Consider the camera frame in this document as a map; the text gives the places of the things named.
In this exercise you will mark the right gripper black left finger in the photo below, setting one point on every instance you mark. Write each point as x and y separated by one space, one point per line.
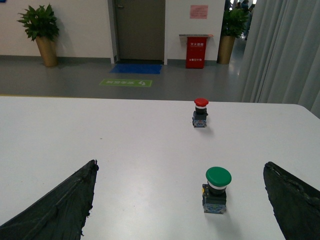
60 214

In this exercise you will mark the pink wall notice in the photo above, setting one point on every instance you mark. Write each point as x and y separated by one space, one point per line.
198 12

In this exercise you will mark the green push button switch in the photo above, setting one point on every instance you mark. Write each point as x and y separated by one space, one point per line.
214 197

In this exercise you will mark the blue floor mat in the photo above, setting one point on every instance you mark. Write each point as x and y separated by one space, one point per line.
128 68

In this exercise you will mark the left potted plant gold pot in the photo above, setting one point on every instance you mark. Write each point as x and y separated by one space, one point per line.
41 27

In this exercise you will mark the grey door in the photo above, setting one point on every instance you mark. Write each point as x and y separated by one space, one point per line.
140 29

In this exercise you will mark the right potted plant gold pot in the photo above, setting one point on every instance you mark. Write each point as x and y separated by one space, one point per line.
233 24

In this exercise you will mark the red push button switch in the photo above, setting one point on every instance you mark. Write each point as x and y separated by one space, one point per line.
199 117

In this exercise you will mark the potted plant gold pot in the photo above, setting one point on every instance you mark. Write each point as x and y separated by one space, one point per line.
233 24
41 27

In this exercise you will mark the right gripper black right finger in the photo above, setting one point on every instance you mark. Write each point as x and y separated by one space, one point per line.
296 204

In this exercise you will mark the green floor sign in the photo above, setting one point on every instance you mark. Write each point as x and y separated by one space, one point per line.
126 83

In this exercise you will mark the red fire extinguisher box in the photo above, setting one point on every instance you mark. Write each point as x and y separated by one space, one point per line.
195 50

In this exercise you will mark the grey curtain right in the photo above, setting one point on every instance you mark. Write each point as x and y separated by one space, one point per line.
281 61

